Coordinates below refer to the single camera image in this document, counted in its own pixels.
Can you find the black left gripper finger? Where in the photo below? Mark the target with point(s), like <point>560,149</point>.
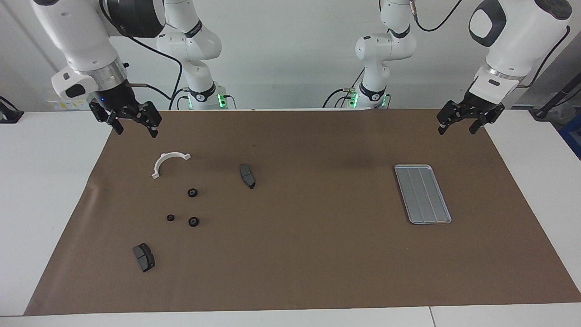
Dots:
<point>488,117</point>
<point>447,116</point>

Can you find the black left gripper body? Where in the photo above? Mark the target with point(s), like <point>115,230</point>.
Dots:
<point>479,103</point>

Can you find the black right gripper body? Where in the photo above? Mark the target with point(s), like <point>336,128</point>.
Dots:
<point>113,97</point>

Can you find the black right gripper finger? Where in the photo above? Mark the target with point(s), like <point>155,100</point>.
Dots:
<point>106,117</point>
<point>152,117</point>

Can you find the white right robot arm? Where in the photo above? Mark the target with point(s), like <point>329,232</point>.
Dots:
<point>81,36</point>

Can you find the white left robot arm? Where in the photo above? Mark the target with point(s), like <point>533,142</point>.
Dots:
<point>513,36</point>

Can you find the silver metal tray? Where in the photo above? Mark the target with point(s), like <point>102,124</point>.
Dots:
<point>422,195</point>

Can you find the black stand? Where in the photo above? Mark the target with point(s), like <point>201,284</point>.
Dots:
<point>544,111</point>

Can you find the grey panel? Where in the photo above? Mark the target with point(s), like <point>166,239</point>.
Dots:
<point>544,77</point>

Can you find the blue box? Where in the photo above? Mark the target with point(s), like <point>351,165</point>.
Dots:
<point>573,136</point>

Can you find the black table clamp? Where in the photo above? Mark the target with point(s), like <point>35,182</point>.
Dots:
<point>9,116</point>

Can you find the long dark brake pad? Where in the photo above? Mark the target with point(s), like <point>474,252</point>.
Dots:
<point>247,177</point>

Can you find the short dark brake pad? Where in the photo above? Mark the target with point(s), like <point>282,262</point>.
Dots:
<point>144,259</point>

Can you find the brown table mat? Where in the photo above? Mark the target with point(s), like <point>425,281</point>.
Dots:
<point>317,250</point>

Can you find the white curved plastic bracket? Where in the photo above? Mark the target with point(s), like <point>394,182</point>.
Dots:
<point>160,162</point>

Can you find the white wall socket box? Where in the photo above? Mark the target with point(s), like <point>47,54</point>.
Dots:
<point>54,105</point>

